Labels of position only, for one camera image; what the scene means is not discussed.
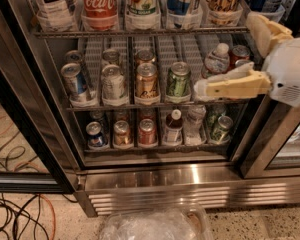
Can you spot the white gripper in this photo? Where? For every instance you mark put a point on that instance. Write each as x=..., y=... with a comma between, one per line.
x=290, y=70

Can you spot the redbull can top shelf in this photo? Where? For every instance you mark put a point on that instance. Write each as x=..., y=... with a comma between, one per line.
x=183, y=14

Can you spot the red coke can middle back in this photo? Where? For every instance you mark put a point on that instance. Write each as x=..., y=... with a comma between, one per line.
x=238, y=52

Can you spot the red coke can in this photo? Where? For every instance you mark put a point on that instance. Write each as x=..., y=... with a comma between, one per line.
x=238, y=52
x=241, y=62

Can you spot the red coke can middle front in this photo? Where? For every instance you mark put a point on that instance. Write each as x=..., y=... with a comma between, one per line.
x=241, y=62

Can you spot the clear water bottle middle shelf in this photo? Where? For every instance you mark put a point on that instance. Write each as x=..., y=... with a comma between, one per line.
x=217, y=61

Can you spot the clear water bottle shelf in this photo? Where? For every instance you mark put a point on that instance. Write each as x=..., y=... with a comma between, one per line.
x=193, y=125
x=217, y=61

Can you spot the gold black can top shelf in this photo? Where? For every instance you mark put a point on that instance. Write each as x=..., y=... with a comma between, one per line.
x=222, y=12

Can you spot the green can bottom back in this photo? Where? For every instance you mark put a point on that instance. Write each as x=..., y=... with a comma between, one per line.
x=214, y=112

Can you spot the green can middle shelf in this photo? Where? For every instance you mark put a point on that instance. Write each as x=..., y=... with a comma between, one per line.
x=178, y=80

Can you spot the green can bottom front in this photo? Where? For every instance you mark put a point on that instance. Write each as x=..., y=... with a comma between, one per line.
x=221, y=128

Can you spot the right glass fridge door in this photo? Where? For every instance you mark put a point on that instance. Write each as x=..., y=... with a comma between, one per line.
x=276, y=150

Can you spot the glass fridge door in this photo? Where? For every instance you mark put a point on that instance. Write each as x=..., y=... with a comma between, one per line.
x=276, y=150
x=27, y=164

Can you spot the clear water bottle bottom shelf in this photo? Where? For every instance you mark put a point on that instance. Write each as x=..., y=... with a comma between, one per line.
x=193, y=125

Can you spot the gold can middle back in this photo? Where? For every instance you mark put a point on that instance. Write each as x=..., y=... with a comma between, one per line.
x=145, y=56

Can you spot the gold can middle front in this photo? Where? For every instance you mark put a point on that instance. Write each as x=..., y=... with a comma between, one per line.
x=146, y=81

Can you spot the white green soda can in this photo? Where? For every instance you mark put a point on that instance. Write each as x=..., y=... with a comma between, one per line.
x=142, y=15

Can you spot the red can bottom front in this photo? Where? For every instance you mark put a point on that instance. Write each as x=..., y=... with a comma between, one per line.
x=147, y=132

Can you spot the white can middle back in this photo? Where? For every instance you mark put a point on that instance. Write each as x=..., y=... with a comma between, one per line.
x=110, y=56

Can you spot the white can middle front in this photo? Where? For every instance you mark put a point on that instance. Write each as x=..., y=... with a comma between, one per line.
x=113, y=82

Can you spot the gold can bottom front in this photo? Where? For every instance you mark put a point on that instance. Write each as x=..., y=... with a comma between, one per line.
x=122, y=133

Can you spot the red coca-cola can top shelf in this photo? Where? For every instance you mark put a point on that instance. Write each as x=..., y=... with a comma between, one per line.
x=100, y=14

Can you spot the stainless steel fridge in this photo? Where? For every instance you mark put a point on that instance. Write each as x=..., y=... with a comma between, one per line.
x=137, y=177

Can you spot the blue pepsi can bottom front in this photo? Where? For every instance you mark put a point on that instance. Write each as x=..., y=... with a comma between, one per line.
x=96, y=137

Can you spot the blue silver can middle front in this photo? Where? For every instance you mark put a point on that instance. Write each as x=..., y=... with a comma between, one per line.
x=75, y=82

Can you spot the blue silver can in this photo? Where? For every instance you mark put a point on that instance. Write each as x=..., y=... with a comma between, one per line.
x=75, y=56
x=75, y=82

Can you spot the blue silver can middle back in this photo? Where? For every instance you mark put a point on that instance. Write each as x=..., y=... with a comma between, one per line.
x=75, y=56

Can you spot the white tea bottle top shelf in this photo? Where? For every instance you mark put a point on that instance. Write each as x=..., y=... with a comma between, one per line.
x=57, y=15

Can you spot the left glass fridge door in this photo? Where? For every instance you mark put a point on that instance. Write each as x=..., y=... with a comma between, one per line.
x=27, y=164

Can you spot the brown juice bottle white cap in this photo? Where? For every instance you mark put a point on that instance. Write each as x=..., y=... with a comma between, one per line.
x=173, y=127

